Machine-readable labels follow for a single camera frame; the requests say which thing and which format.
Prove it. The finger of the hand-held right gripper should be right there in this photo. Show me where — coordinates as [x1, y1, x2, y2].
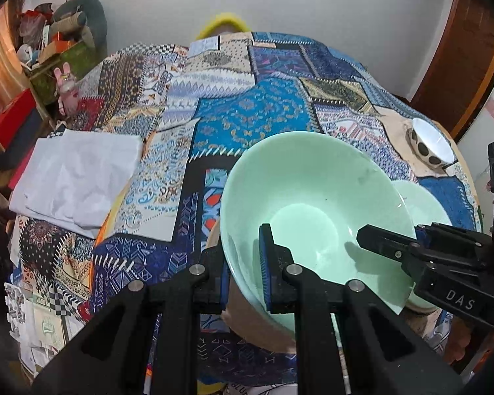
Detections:
[356, 224, 421, 273]
[414, 221, 494, 265]

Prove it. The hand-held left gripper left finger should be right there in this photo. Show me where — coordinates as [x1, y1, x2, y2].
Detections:
[31, 247, 233, 395]

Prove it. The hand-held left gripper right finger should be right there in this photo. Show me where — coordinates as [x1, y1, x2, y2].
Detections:
[259, 223, 464, 395]

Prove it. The mint green bowl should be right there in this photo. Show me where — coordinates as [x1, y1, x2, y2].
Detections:
[219, 131, 417, 338]
[393, 180, 453, 312]

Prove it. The person's right hand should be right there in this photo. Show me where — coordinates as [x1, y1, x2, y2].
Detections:
[442, 315, 480, 363]

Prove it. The white floral sheet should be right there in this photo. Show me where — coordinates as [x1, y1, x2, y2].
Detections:
[423, 308, 454, 355]

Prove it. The white bowl with black spots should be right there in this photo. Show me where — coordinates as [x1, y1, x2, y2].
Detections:
[407, 117, 456, 169]

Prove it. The patchwork printed blanket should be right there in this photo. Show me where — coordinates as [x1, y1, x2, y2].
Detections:
[4, 31, 479, 388]

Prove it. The printed papers pile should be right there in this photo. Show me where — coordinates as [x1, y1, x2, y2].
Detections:
[4, 283, 84, 376]

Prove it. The brown wooden door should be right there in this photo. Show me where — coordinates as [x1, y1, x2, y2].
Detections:
[409, 0, 494, 141]

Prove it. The white folded cloth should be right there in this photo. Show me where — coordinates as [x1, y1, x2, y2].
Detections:
[9, 129, 144, 239]

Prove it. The yellow curved object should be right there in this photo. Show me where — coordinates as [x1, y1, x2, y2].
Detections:
[195, 12, 250, 42]

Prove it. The pink bunny toy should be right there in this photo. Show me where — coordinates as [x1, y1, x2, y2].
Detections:
[54, 63, 81, 116]

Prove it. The green patterned box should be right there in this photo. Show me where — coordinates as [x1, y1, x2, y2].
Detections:
[28, 41, 102, 106]

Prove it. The red box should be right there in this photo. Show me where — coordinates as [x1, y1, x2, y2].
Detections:
[0, 88, 38, 149]

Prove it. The grey plush toy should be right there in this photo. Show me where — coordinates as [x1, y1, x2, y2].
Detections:
[51, 0, 108, 50]

